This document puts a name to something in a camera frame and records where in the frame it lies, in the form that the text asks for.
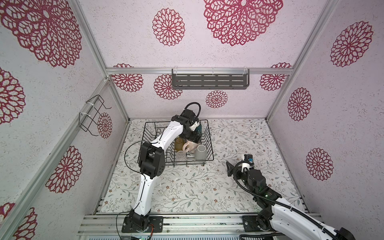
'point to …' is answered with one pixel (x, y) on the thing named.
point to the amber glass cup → (178, 144)
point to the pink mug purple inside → (189, 146)
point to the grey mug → (200, 153)
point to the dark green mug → (199, 128)
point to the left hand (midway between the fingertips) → (193, 141)
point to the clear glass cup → (180, 156)
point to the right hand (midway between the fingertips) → (235, 160)
